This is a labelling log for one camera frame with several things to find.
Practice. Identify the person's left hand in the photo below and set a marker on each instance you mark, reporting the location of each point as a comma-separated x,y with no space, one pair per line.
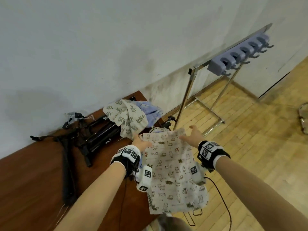
142,144

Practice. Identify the person's right hand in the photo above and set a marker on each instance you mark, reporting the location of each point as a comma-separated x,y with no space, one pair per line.
195,139

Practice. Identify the black bracket arm with knob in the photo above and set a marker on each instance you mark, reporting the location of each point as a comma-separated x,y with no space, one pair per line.
167,124

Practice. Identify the leaf print bag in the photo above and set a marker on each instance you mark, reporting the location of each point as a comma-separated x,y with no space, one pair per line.
125,115

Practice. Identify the cat print fabric bag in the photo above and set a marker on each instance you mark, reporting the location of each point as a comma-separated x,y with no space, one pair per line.
170,170

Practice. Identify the metal clothes rack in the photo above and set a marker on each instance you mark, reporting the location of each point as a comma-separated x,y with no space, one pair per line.
185,100

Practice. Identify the pile of black tripods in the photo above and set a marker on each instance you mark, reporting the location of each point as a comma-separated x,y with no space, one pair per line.
96,139

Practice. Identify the black tripod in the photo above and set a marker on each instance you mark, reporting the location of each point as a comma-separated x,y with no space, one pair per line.
67,175

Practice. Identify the person's right forearm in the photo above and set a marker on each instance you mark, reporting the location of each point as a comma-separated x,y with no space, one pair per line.
252,190

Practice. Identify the person's left forearm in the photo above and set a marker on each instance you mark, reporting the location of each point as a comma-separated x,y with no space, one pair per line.
96,197

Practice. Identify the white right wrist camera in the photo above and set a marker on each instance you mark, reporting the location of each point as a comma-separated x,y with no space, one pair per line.
196,173

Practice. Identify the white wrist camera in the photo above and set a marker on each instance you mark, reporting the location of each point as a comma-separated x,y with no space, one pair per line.
196,173
144,179

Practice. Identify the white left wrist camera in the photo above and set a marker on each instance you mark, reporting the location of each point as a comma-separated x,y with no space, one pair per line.
144,179

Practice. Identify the purple hook rail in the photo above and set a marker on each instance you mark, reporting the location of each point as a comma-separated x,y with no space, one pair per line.
216,66

